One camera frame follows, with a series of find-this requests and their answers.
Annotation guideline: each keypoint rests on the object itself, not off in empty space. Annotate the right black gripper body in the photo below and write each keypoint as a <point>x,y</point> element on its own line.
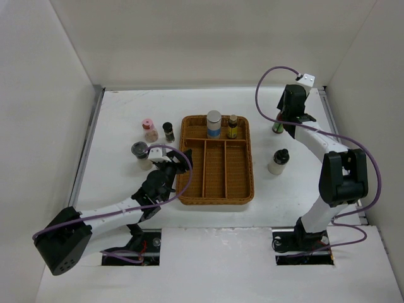
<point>282,106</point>

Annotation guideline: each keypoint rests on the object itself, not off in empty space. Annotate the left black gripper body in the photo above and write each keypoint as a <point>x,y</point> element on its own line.
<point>170,168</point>

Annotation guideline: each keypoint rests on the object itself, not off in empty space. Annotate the red green sauce bottle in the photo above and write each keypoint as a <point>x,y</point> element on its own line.
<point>277,127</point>

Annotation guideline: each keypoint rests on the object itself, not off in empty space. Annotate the silver cap blue label shaker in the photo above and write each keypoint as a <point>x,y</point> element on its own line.
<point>213,122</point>

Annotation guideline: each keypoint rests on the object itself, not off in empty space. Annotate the brown cap yellow oil bottle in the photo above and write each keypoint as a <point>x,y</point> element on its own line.
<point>232,127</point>

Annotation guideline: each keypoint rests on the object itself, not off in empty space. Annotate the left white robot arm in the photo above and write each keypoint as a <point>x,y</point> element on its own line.
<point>114,229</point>

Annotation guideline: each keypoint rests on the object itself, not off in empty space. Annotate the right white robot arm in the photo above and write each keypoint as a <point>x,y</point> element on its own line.
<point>342,181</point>

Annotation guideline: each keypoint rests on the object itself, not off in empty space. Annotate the black cap pepper bottle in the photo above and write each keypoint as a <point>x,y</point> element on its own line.
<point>168,131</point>

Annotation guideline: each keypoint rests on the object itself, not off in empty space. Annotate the brown wicker divided tray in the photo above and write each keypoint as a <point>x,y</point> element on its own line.
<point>222,168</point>

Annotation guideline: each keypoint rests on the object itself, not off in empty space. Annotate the black lid salt grinder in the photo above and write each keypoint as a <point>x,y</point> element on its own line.
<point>138,149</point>

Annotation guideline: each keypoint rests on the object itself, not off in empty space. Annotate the pink cap spice jar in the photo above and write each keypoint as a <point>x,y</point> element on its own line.
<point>151,134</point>

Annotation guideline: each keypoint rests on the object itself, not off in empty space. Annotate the white black top grinder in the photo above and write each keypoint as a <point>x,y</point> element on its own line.
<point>278,162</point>

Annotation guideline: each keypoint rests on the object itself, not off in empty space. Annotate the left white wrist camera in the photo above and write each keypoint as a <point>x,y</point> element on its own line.
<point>156,153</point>

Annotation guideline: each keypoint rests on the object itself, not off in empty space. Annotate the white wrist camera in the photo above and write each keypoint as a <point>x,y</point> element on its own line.
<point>306,80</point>
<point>156,153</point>

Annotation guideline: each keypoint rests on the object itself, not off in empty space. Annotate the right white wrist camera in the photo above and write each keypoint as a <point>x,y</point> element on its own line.
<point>306,80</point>

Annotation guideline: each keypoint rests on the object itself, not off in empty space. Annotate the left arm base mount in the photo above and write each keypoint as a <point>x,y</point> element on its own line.
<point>143,249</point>

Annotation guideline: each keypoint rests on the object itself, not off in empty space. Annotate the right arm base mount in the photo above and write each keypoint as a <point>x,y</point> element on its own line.
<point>293,246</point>

